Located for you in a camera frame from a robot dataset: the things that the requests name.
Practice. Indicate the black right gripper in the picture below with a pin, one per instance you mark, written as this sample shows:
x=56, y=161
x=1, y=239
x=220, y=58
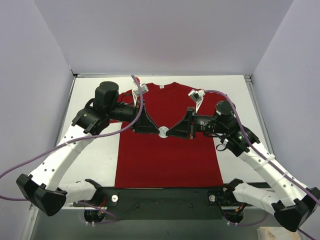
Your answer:
x=190, y=122

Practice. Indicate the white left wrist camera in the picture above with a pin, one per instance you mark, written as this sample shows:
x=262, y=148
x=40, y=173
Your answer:
x=137, y=92

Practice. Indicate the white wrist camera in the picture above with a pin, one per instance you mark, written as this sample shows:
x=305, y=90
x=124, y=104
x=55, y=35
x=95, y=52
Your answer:
x=198, y=97
x=137, y=92

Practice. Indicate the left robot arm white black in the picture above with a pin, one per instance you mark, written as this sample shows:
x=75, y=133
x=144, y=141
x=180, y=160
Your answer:
x=42, y=186

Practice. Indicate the red t-shirt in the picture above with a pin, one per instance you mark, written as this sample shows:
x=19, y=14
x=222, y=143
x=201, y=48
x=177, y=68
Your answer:
x=149, y=161

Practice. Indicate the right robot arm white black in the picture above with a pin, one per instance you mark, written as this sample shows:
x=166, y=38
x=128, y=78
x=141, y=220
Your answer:
x=290, y=201

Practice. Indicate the beige foam block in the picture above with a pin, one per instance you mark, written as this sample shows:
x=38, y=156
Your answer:
x=276, y=233

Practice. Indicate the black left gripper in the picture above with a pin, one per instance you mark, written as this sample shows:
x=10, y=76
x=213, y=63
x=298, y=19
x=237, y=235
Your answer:
x=137, y=119

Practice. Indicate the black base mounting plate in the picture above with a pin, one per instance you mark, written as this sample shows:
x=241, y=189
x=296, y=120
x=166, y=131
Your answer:
x=184, y=203

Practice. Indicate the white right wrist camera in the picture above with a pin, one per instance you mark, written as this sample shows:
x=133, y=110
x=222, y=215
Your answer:
x=198, y=97

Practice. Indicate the round colourful brooch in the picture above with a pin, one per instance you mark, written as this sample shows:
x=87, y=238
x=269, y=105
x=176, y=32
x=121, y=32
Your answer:
x=163, y=132

